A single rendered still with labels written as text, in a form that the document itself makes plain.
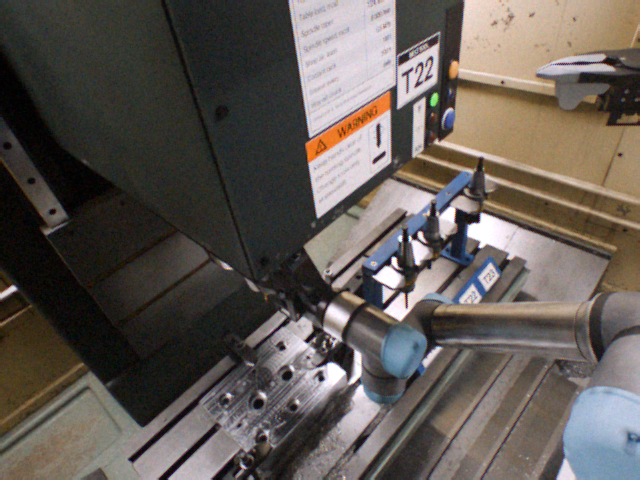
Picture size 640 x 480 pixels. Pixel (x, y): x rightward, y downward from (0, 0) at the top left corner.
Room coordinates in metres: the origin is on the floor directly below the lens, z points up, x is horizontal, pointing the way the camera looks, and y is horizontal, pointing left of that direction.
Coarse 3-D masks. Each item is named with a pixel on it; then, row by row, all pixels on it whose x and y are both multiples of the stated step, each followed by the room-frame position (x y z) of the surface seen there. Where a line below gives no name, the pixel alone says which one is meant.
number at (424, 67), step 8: (424, 56) 0.57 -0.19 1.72; (432, 56) 0.58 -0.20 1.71; (416, 64) 0.56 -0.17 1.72; (424, 64) 0.57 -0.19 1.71; (432, 64) 0.58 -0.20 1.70; (416, 72) 0.56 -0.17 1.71; (424, 72) 0.57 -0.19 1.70; (432, 72) 0.58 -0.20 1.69; (416, 80) 0.56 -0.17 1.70; (424, 80) 0.57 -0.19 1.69; (432, 80) 0.58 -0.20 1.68; (416, 88) 0.56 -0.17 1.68
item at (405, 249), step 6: (408, 240) 0.68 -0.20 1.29; (402, 246) 0.67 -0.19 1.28; (408, 246) 0.67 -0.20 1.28; (402, 252) 0.67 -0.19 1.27; (408, 252) 0.67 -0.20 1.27; (396, 258) 0.69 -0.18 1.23; (402, 258) 0.67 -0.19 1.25; (408, 258) 0.66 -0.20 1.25; (414, 258) 0.67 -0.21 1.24; (402, 264) 0.66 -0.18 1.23; (408, 264) 0.66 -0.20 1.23
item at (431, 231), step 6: (426, 216) 0.76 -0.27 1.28; (432, 216) 0.74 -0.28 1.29; (438, 216) 0.75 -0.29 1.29; (426, 222) 0.75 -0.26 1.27; (432, 222) 0.74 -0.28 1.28; (438, 222) 0.74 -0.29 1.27; (426, 228) 0.75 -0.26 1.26; (432, 228) 0.74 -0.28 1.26; (438, 228) 0.74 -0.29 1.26; (426, 234) 0.74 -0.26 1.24; (432, 234) 0.73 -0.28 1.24; (438, 234) 0.74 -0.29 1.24; (432, 240) 0.73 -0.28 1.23
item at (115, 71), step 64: (0, 0) 0.68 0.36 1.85; (64, 0) 0.50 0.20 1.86; (128, 0) 0.39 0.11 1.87; (192, 0) 0.36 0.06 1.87; (256, 0) 0.40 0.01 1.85; (448, 0) 0.61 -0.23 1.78; (64, 64) 0.58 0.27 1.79; (128, 64) 0.43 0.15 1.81; (192, 64) 0.36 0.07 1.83; (256, 64) 0.39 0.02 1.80; (64, 128) 0.72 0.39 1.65; (128, 128) 0.49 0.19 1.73; (192, 128) 0.36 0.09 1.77; (256, 128) 0.38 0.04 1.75; (128, 192) 0.58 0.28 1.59; (192, 192) 0.40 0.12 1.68; (256, 192) 0.37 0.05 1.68; (256, 256) 0.36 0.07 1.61
